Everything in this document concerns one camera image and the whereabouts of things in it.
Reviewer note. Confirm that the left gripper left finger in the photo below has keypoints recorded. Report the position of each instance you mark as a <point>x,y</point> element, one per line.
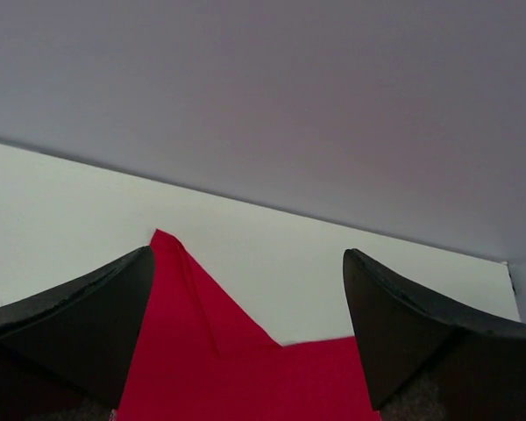
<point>74,342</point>

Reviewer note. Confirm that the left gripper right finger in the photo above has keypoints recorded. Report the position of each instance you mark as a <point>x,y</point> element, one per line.
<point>426,356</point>

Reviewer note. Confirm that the red t-shirt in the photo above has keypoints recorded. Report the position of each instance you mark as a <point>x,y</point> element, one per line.
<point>200,356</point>

